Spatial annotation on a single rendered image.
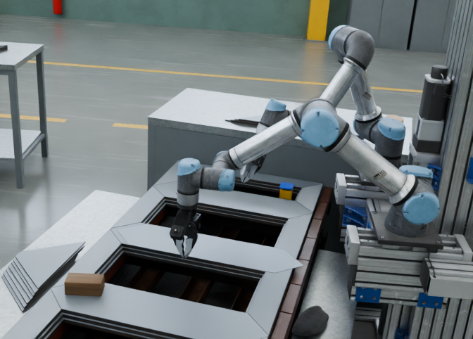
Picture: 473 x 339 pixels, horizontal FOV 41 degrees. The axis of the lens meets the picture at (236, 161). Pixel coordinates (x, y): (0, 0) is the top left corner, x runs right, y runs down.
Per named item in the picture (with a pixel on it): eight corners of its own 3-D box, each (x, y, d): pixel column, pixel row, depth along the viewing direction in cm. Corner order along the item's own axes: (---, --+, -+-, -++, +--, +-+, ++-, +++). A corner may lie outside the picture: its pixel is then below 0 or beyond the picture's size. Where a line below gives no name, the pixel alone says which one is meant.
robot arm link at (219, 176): (237, 162, 216) (205, 159, 217) (233, 174, 206) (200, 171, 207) (236, 183, 219) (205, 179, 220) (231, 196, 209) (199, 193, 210)
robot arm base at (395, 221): (422, 219, 231) (426, 194, 228) (431, 238, 217) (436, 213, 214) (381, 215, 232) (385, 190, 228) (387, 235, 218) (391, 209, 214)
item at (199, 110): (148, 124, 319) (148, 117, 318) (186, 94, 373) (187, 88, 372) (410, 163, 291) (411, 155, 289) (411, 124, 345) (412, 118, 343)
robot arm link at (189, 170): (200, 167, 206) (174, 164, 207) (199, 197, 210) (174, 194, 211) (204, 157, 214) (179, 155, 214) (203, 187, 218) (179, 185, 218)
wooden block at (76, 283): (64, 295, 205) (63, 282, 203) (69, 285, 211) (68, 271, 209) (101, 297, 206) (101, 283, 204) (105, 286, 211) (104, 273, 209)
